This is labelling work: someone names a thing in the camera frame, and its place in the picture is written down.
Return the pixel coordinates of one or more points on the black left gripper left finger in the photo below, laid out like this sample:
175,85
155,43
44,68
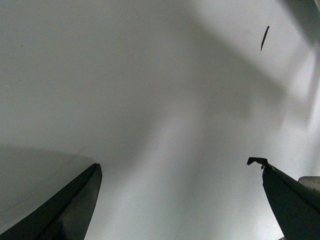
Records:
66,215

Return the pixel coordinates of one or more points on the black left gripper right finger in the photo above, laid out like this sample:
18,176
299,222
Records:
294,203

